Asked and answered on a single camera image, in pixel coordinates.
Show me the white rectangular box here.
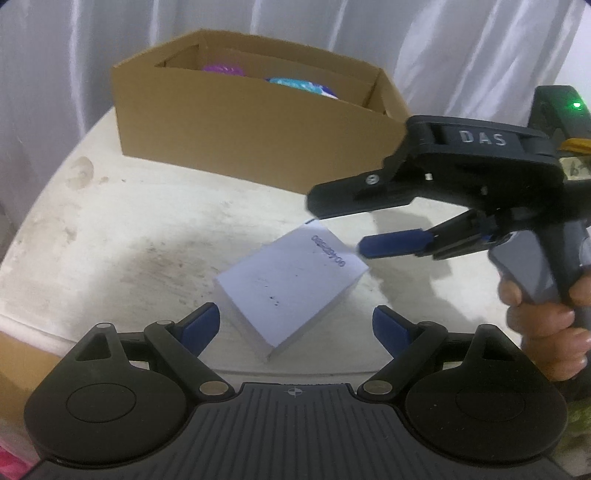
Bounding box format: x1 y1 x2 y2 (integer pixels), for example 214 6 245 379
216 220 370 361

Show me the person's right hand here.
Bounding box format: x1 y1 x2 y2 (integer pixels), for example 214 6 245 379
499 277 591 382

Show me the purple air freshener jar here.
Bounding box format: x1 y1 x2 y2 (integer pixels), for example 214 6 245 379
202 63 244 77

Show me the teal blue wet wipes pack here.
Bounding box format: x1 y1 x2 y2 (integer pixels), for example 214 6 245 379
267 77 341 100

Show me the white table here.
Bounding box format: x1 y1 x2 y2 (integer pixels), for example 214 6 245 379
0 104 591 376

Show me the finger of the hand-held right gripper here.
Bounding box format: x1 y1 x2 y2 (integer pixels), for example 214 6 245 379
359 212 499 259
307 157 416 220

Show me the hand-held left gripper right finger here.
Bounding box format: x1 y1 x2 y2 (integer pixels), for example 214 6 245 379
361 305 513 397

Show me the green patterned cloth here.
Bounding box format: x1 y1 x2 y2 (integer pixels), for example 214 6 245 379
566 401 591 462

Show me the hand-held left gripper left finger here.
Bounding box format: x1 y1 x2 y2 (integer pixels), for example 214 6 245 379
74 302 232 398

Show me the pink cloth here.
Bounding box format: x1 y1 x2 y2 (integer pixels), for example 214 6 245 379
0 438 38 480

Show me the brown cardboard box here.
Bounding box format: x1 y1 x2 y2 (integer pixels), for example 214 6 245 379
112 28 411 195

